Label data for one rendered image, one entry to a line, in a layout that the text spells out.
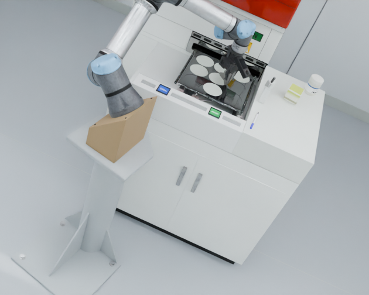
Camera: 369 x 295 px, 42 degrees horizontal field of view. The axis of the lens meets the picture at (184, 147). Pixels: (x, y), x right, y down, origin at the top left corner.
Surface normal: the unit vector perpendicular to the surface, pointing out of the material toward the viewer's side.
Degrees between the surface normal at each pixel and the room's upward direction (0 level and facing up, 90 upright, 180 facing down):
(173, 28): 90
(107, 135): 90
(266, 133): 0
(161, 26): 90
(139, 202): 90
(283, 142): 0
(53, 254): 0
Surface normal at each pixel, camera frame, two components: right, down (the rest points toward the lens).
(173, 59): 0.29, -0.68
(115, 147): -0.51, 0.49
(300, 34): -0.30, 0.61
